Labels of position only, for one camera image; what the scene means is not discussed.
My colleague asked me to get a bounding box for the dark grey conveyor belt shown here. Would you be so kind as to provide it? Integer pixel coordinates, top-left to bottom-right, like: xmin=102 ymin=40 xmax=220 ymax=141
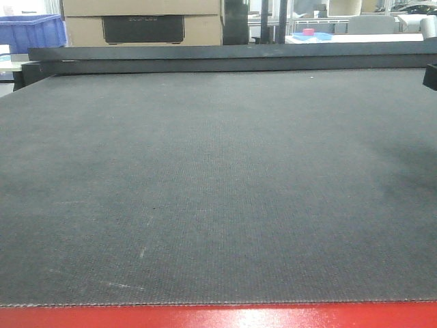
xmin=1 ymin=69 xmax=436 ymax=307

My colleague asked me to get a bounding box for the lower cardboard box black print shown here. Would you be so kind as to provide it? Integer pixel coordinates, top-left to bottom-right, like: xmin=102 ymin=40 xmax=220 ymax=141
xmin=65 ymin=15 xmax=223 ymax=47

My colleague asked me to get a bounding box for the upper cardboard box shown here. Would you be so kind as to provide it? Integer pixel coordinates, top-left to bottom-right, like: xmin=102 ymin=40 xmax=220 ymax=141
xmin=62 ymin=0 xmax=224 ymax=17

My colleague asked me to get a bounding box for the red conveyor front edge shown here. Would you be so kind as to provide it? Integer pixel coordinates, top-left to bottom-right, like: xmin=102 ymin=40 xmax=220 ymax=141
xmin=1 ymin=301 xmax=436 ymax=327

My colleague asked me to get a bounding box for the black vertical panel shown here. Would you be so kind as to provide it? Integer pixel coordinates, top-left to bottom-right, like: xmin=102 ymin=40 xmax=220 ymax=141
xmin=223 ymin=0 xmax=249 ymax=45

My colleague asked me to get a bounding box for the shallow blue tray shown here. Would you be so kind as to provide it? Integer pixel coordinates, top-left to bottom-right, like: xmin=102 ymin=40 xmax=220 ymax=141
xmin=292 ymin=32 xmax=333 ymax=42

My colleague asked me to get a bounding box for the grey office chair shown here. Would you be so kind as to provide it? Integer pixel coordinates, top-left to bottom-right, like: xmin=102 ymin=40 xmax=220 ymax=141
xmin=347 ymin=15 xmax=397 ymax=35

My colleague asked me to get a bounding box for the white background table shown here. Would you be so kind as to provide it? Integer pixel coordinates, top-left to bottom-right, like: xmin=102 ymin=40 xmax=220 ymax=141
xmin=285 ymin=33 xmax=424 ymax=44

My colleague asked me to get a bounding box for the black robot part right edge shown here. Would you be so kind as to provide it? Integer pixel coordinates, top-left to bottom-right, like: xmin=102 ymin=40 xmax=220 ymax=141
xmin=423 ymin=64 xmax=437 ymax=91

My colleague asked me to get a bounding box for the blue plastic crate background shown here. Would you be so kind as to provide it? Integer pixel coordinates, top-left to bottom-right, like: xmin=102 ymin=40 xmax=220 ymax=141
xmin=1 ymin=14 xmax=67 ymax=54

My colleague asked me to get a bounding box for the black vertical post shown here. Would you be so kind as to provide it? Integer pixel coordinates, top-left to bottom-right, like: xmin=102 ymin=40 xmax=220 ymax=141
xmin=277 ymin=0 xmax=288 ymax=44

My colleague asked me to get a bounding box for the black conveyor rear rail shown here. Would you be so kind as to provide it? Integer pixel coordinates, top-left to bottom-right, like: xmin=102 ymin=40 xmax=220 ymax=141
xmin=14 ymin=38 xmax=436 ymax=90

